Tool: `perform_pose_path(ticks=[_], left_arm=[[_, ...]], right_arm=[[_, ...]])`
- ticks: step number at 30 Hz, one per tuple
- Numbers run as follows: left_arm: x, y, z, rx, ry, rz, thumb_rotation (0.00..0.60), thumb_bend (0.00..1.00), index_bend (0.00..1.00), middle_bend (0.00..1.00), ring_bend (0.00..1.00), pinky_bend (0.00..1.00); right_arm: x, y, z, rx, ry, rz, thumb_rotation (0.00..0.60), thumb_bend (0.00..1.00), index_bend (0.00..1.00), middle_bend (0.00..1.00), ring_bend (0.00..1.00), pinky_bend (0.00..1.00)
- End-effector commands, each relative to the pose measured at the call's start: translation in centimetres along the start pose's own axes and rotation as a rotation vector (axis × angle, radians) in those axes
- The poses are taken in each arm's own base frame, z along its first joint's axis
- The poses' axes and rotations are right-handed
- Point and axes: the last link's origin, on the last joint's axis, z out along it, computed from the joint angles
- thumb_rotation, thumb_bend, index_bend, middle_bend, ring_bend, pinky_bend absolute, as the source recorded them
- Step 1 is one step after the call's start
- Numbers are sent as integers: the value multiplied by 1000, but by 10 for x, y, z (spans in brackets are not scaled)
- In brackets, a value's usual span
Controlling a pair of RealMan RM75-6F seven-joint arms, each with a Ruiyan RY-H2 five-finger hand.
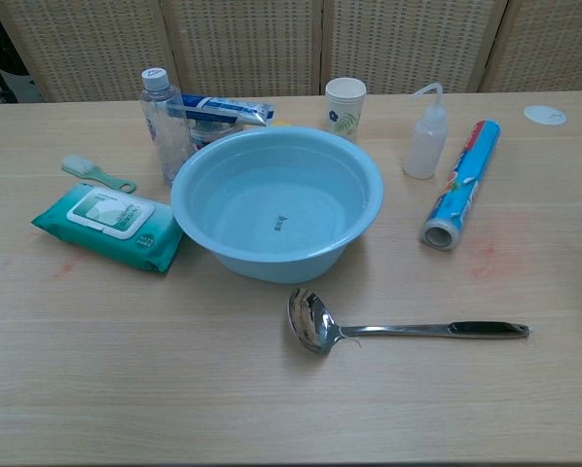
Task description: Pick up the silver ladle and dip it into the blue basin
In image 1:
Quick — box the steel ladle with black handle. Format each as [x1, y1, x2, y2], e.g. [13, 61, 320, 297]
[286, 287, 531, 355]

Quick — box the light blue plastic basin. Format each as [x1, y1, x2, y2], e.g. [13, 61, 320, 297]
[170, 126, 385, 285]

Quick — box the clear round jar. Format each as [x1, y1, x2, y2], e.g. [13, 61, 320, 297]
[189, 121, 239, 152]

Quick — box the paper cup with floral print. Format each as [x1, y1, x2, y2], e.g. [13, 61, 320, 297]
[325, 77, 368, 142]

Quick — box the blue white toothpaste tube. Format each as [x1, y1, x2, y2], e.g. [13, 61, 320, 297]
[180, 92, 276, 127]

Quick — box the white squeeze wash bottle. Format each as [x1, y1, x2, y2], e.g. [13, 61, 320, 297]
[402, 82, 449, 180]

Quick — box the clear plastic bottle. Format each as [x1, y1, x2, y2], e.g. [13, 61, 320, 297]
[139, 67, 198, 187]

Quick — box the blue cling film roll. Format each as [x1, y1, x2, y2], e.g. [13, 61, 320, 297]
[420, 119, 502, 252]

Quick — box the green wet wipes pack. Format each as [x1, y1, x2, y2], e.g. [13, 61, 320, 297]
[31, 182, 184, 275]

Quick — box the woven folding screen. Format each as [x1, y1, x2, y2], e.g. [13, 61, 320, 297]
[0, 0, 582, 103]

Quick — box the green brush with white bristles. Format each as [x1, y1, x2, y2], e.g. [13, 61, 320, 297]
[60, 154, 138, 194]

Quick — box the white round grommet cover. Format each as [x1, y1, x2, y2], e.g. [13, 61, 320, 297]
[523, 103, 568, 127]

